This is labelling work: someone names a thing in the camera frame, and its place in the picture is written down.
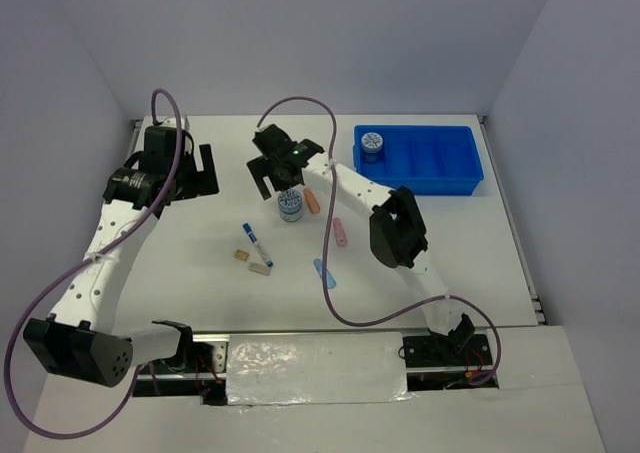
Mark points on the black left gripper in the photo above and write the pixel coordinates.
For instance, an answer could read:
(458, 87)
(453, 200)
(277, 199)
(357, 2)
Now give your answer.
(203, 182)

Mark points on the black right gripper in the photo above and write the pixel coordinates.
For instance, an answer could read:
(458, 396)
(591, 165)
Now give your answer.
(260, 168)

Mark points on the blue cleaning gel jar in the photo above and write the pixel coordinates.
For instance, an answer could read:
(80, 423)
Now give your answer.
(290, 205)

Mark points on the pink translucent case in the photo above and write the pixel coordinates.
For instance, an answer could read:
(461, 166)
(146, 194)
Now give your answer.
(339, 233)

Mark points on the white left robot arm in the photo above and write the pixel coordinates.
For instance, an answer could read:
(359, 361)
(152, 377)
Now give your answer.
(76, 340)

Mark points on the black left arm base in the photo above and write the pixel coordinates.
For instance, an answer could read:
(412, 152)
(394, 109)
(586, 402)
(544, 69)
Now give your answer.
(201, 376)

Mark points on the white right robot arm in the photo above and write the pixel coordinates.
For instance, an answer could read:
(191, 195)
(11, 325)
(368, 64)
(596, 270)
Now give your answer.
(397, 231)

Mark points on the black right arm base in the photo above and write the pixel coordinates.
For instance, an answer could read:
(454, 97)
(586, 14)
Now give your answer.
(440, 353)

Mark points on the blue whiteboard marker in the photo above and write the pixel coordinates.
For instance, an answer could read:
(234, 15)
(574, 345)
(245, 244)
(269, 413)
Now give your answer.
(257, 245)

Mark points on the yellow eraser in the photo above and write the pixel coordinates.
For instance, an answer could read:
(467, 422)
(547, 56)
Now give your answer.
(241, 255)

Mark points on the grey white eraser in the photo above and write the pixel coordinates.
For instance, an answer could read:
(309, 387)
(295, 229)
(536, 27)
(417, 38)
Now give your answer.
(259, 268)

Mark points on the blue plastic sorting bin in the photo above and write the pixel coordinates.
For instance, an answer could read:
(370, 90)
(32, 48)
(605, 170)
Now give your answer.
(430, 160)

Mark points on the silver foil sheet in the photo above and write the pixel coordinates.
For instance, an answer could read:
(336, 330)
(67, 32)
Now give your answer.
(331, 368)

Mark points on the aluminium table edge rail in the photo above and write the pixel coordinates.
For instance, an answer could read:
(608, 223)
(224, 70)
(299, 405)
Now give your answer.
(535, 298)

